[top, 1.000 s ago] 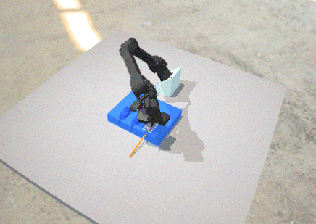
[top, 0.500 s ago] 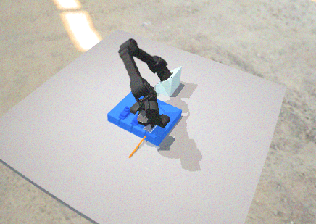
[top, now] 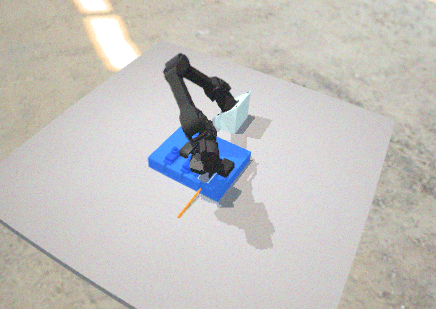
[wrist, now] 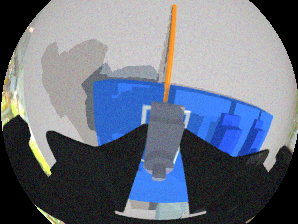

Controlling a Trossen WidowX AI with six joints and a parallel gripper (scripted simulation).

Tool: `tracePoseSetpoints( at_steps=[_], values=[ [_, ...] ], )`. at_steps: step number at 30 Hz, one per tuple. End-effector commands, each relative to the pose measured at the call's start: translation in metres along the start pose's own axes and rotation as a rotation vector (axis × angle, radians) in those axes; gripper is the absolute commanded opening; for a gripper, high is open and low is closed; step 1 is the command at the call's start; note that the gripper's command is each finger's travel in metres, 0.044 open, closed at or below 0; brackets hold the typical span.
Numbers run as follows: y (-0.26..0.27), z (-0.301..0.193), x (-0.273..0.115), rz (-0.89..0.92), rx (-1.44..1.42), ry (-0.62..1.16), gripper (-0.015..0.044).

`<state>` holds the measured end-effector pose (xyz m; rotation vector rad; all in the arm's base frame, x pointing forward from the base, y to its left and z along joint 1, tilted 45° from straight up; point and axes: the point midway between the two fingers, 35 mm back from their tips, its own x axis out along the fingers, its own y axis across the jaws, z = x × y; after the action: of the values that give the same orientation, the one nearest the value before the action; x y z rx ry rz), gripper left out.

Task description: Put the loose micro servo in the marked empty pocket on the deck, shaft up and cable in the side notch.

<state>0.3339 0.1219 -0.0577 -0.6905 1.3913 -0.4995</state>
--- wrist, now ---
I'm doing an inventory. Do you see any blue flat panel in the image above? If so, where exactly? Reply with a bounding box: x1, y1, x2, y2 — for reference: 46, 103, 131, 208
93, 79, 273, 202

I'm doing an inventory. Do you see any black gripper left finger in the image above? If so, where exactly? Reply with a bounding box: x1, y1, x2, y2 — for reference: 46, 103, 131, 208
47, 123, 149, 212

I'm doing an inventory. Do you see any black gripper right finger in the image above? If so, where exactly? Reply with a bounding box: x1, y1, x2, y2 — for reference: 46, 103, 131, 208
180, 129, 270, 214

